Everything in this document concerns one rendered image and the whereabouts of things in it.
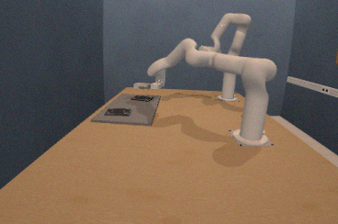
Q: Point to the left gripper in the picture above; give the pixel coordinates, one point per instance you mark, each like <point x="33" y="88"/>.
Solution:
<point x="155" y="86"/>

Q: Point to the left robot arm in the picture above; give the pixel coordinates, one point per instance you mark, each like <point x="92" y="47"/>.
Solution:
<point x="255" y="72"/>

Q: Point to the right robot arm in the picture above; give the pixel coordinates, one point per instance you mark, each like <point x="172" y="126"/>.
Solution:
<point x="228" y="85"/>

